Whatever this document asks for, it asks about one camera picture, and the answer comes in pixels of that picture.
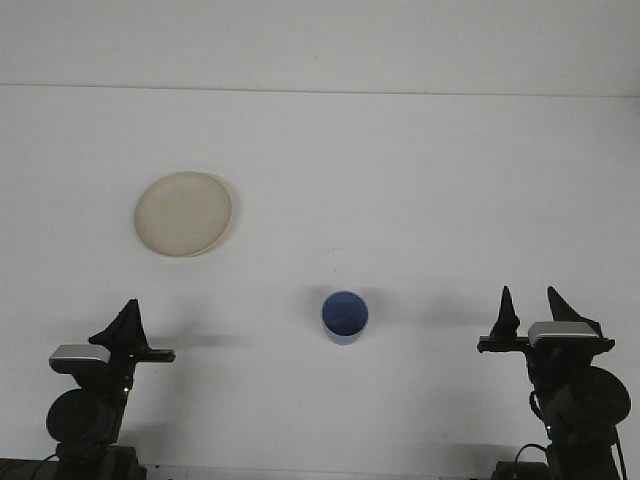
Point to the pale blue cup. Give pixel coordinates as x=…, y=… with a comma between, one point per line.
x=345, y=315

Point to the pale round plate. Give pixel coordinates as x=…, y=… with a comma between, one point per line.
x=182, y=215

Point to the dark brown base panel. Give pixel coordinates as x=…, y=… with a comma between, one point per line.
x=20, y=470

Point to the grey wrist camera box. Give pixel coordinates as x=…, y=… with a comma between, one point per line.
x=565, y=332
x=77, y=355

